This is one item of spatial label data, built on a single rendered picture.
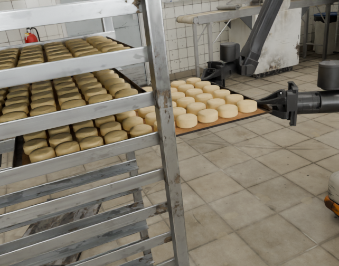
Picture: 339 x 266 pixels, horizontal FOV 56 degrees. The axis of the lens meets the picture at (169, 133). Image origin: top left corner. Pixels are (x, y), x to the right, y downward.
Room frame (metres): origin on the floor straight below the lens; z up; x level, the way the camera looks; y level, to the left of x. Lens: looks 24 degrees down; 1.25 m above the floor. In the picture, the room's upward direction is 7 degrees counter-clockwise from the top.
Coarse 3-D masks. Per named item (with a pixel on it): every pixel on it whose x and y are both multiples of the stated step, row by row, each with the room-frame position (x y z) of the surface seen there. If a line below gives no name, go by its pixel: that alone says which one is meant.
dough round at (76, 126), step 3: (87, 120) 0.76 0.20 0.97; (90, 120) 0.76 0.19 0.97; (75, 123) 0.75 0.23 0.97; (78, 123) 0.74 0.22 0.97; (81, 123) 0.74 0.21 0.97; (84, 123) 0.74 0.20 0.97; (87, 123) 0.74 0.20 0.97; (90, 123) 0.74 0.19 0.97; (72, 126) 0.74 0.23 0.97; (75, 126) 0.73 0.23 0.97; (78, 126) 0.73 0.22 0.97; (81, 126) 0.73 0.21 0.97; (84, 126) 0.73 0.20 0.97; (87, 126) 0.73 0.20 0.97; (90, 126) 0.74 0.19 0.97; (75, 129) 0.73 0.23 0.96; (78, 129) 0.73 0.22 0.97
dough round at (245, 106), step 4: (240, 100) 0.79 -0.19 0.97; (244, 100) 0.78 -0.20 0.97; (248, 100) 0.78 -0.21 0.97; (252, 100) 0.78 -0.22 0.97; (240, 104) 0.76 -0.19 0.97; (244, 104) 0.75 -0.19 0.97; (248, 104) 0.75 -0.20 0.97; (252, 104) 0.75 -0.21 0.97; (256, 104) 0.75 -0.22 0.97; (240, 108) 0.75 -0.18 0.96; (244, 108) 0.75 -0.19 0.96; (248, 108) 0.74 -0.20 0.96; (252, 108) 0.75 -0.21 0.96; (256, 108) 0.75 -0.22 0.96; (244, 112) 0.75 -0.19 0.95; (248, 112) 0.75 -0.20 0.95
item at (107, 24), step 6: (102, 18) 1.03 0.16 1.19; (108, 18) 1.03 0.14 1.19; (102, 24) 1.04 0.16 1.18; (108, 24) 1.03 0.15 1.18; (108, 30) 1.03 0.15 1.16; (126, 156) 1.04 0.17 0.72; (132, 156) 1.03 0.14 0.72; (132, 174) 1.03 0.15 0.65; (138, 192) 1.03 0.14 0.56; (138, 198) 1.03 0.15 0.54; (144, 234) 1.03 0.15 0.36; (144, 252) 1.03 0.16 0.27; (150, 252) 1.04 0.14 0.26; (150, 264) 1.03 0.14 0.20
